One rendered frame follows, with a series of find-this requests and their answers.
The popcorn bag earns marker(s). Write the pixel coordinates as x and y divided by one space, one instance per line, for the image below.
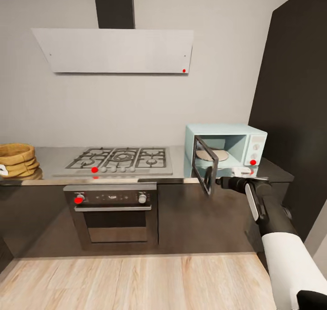
17 160

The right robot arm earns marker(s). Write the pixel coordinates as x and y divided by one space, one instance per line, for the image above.
297 283

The oven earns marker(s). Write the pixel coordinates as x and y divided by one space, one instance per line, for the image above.
114 216

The burner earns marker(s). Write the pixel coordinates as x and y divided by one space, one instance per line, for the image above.
124 160

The range hood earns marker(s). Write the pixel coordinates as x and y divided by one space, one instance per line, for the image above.
116 46

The microwave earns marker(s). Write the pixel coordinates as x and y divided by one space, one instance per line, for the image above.
209 145

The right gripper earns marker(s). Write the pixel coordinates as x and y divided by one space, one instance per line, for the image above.
229 182

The fridge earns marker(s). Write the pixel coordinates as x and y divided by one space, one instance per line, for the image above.
290 105

